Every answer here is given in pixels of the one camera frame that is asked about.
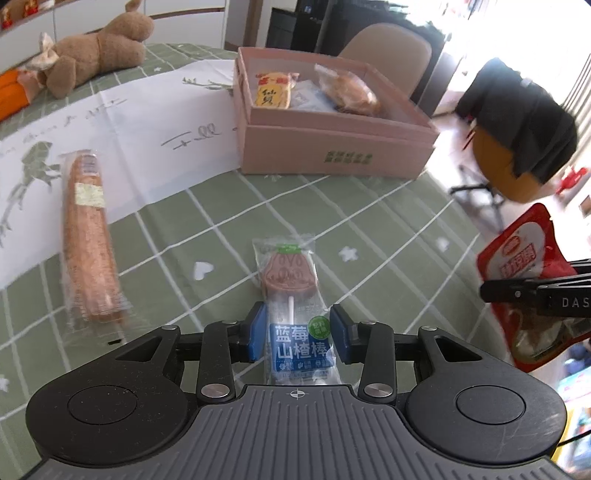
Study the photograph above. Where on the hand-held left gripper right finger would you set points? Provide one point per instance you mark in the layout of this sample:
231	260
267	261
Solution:
339	334

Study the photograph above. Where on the beige chair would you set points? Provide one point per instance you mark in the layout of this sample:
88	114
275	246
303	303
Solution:
388	50

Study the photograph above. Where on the pink cardboard box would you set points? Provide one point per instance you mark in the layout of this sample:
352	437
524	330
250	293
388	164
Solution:
332	147

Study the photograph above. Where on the small yellow snack packet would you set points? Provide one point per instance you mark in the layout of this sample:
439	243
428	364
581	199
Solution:
272	92

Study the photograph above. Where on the red chicken snack pouch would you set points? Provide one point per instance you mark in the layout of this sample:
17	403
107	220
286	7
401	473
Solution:
521	249

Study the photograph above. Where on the green checked tablecloth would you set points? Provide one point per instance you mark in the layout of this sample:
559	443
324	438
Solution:
392	221

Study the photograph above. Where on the orange tissue box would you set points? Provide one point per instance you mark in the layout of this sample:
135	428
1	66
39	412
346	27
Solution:
11	97

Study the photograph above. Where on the brown teddy bear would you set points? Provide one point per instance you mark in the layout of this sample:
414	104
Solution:
92	50

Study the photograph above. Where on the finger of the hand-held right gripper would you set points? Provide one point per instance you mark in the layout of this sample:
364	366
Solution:
508	290

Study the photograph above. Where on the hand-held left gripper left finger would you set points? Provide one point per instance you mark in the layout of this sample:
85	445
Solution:
257	332

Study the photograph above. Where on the long bread stick packet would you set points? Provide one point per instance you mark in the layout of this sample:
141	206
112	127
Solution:
90	240

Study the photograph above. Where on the orange chair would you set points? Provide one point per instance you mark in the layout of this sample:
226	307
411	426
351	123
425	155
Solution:
494	166

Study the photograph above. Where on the brown pastry packet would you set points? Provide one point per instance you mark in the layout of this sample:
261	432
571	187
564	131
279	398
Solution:
346	90

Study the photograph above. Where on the white sideboard cabinet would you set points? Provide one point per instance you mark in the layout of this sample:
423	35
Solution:
184	18

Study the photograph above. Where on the white printed table runner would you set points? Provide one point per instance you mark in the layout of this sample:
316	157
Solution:
138	138

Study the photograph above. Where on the black water dispenser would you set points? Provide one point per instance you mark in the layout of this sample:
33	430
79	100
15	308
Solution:
286	27

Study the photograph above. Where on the lollipop packet with blue label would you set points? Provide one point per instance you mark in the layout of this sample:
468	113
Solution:
291	286

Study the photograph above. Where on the dark jacket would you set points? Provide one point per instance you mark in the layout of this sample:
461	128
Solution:
521	115

